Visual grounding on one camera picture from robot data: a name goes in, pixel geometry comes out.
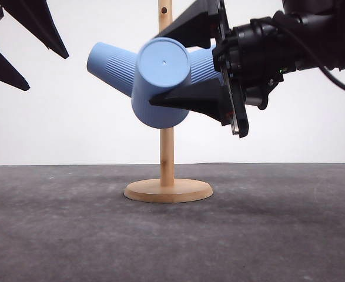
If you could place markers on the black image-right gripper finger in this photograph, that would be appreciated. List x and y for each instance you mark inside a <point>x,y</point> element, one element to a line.
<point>196,26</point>
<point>206,98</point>

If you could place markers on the large blue ribbed cup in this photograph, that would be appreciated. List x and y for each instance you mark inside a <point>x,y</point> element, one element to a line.
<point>163,67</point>

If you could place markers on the wooden mug tree stand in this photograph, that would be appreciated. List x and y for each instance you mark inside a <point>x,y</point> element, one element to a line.
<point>167,188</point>

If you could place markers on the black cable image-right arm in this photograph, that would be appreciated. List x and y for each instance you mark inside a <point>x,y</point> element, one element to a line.
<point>310,52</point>

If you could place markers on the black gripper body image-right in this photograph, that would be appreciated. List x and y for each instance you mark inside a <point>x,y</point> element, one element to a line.
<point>252,56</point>

